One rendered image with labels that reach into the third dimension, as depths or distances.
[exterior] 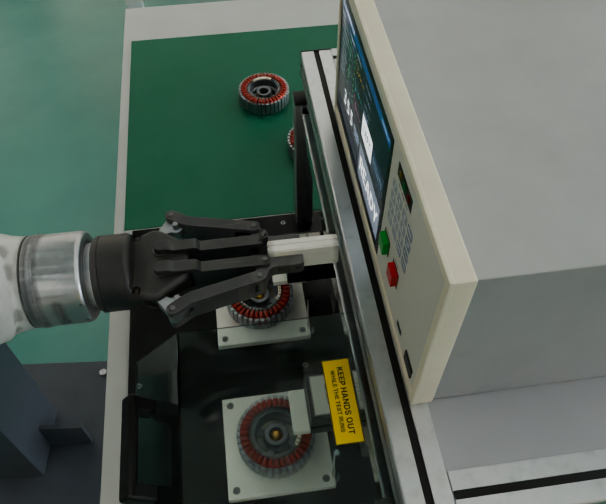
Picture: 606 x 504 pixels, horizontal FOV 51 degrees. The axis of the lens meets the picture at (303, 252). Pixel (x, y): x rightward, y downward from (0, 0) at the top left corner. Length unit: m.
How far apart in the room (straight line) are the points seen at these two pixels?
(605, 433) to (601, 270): 0.21
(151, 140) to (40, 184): 1.14
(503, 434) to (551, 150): 0.26
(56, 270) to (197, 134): 0.84
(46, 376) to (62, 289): 1.40
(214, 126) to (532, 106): 0.92
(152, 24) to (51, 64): 1.33
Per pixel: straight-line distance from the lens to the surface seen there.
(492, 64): 0.65
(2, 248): 0.64
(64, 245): 0.63
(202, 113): 1.46
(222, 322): 1.07
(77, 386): 1.96
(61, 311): 0.63
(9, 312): 0.62
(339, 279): 0.79
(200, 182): 1.31
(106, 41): 3.11
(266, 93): 1.46
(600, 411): 0.69
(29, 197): 2.48
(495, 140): 0.57
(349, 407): 0.68
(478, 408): 0.65
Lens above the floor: 1.69
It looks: 53 degrees down
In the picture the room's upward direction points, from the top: straight up
